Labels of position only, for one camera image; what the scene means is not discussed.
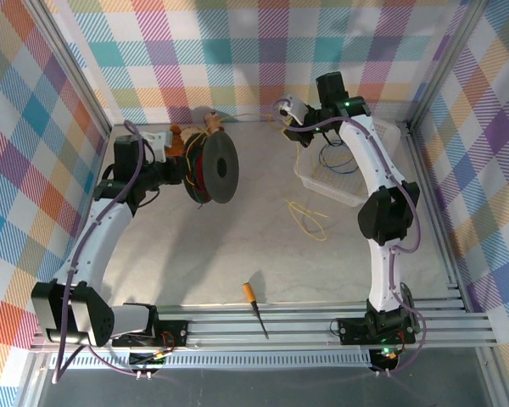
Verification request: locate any yellow cable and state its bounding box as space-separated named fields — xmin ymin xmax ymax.
xmin=224 ymin=112 xmax=328 ymax=243
xmin=312 ymin=150 xmax=366 ymax=180

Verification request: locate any white plastic basket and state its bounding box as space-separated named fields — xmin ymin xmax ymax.
xmin=293 ymin=114 xmax=402 ymax=209

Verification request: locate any black perforated cable spool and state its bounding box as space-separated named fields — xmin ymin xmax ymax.
xmin=182 ymin=131 xmax=240 ymax=205

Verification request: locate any orange-handled screwdriver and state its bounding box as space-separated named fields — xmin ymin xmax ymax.
xmin=242 ymin=282 xmax=271 ymax=341

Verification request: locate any brown teddy bear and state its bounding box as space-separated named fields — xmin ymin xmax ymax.
xmin=165 ymin=122 xmax=215 ymax=159

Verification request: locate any small doll figure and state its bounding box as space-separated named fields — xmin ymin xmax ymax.
xmin=203 ymin=110 xmax=224 ymax=133

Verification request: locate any black controller board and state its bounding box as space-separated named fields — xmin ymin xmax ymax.
xmin=128 ymin=348 xmax=170 ymax=379
xmin=371 ymin=345 xmax=404 ymax=377

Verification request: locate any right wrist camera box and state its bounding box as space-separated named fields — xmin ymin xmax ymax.
xmin=279 ymin=94 xmax=309 ymax=125

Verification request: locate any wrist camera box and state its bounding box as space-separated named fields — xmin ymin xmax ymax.
xmin=279 ymin=94 xmax=309 ymax=125
xmin=145 ymin=131 xmax=176 ymax=164

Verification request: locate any blue cable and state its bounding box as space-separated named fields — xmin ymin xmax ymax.
xmin=318 ymin=141 xmax=360 ymax=176

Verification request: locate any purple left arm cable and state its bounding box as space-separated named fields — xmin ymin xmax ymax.
xmin=50 ymin=120 xmax=162 ymax=382

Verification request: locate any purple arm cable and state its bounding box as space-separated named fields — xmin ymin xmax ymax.
xmin=50 ymin=120 xmax=162 ymax=382
xmin=271 ymin=98 xmax=428 ymax=376

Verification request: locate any aluminium side rail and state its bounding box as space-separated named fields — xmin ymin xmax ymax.
xmin=59 ymin=126 xmax=112 ymax=298
xmin=396 ymin=120 xmax=472 ymax=313

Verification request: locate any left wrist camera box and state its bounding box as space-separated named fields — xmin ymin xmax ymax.
xmin=145 ymin=131 xmax=176 ymax=164

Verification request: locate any green cable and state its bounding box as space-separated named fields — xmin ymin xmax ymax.
xmin=187 ymin=154 xmax=205 ymax=205

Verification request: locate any red cable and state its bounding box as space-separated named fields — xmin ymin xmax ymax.
xmin=193 ymin=150 xmax=208 ymax=197

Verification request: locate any aluminium corner post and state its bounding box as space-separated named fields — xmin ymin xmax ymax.
xmin=406 ymin=0 xmax=494 ymax=132
xmin=23 ymin=0 xmax=113 ymax=137

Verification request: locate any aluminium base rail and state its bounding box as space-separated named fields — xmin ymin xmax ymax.
xmin=29 ymin=301 xmax=500 ymax=353

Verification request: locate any white slotted cable duct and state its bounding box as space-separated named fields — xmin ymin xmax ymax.
xmin=48 ymin=349 xmax=372 ymax=370

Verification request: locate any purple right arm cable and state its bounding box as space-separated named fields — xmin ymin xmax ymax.
xmin=271 ymin=98 xmax=428 ymax=376

